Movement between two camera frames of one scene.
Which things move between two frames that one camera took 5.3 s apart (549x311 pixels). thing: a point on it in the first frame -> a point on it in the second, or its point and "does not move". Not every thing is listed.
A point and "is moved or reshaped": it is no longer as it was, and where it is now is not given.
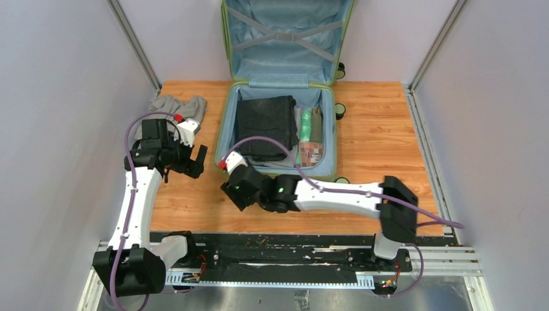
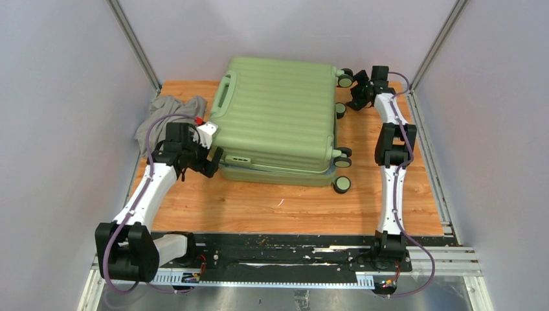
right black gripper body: [241, 198] -> [359, 92]
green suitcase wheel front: [342, 180] does not move
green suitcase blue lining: [278, 114] is moved or reshaped
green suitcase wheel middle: [340, 109] does not move
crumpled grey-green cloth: [193, 109] does not move
